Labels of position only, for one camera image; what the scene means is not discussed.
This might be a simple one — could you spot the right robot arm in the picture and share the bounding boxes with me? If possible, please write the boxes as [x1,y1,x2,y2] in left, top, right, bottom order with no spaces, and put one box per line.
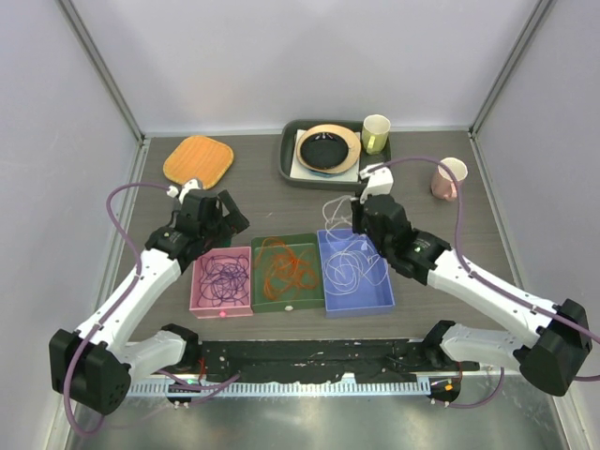
[351,194,593,397]

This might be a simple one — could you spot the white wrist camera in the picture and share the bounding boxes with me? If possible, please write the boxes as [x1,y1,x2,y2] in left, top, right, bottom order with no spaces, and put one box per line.
[166,178,203,203]
[358,164,394,204]

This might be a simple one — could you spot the aluminium corner post right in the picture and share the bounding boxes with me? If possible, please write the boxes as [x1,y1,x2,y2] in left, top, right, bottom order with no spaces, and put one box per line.
[469,0,556,139]

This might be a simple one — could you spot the aluminium front rail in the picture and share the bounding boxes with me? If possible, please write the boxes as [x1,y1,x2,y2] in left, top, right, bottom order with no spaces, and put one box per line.
[121,336,572,381]

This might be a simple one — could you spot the wooden cutting board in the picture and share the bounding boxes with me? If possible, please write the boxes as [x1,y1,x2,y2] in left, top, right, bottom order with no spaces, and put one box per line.
[163,135,234,189]

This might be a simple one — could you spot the white cable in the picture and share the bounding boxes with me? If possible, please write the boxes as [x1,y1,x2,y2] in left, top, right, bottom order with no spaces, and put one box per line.
[322,195,360,233]
[322,233,390,296]

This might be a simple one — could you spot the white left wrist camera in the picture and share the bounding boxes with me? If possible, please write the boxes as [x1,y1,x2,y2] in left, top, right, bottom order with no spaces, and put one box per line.
[166,178,203,203]

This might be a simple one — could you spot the pink box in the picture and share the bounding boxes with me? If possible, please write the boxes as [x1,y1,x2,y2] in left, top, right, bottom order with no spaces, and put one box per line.
[188,247,253,319]

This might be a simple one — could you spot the white square plate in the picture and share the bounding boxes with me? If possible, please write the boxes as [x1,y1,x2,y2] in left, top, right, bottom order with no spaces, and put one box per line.
[290,152,360,182]

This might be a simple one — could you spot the green box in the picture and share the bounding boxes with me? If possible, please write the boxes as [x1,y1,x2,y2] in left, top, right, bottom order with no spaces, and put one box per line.
[250,232,324,313]

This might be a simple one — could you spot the blue box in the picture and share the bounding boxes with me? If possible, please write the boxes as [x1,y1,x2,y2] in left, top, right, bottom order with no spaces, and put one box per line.
[317,229,396,319]

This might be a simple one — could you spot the white slotted cable duct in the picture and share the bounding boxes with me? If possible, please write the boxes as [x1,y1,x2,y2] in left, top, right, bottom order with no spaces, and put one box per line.
[127,376,430,398]

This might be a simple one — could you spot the orange cable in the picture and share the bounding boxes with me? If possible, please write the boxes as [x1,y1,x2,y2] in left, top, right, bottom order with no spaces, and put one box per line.
[256,236,321,304]

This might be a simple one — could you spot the black and tan plate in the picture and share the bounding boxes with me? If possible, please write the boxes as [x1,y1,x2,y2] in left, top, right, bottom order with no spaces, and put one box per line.
[295,124,361,175]

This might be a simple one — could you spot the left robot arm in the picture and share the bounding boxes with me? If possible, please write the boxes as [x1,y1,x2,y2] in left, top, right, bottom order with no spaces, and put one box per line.
[49,188,249,415]

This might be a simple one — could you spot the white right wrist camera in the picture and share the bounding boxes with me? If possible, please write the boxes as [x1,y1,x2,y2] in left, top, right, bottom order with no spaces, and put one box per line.
[358,164,394,204]

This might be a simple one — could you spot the pink mug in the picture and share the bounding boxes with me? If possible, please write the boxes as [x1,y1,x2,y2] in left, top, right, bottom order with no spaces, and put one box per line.
[430,157,469,202]

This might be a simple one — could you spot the aluminium corner post left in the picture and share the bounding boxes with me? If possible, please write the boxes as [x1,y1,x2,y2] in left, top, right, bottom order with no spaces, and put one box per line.
[55,0,145,143]

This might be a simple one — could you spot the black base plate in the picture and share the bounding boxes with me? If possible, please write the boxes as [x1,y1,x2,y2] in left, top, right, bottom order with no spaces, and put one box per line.
[154,337,480,383]

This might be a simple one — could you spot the yellow mug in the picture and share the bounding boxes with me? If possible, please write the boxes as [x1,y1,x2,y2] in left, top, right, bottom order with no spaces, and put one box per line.
[361,114,391,155]

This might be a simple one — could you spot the aluminium corner post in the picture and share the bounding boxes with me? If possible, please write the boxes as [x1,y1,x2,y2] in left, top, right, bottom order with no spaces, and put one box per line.
[469,0,556,139]
[55,0,145,143]

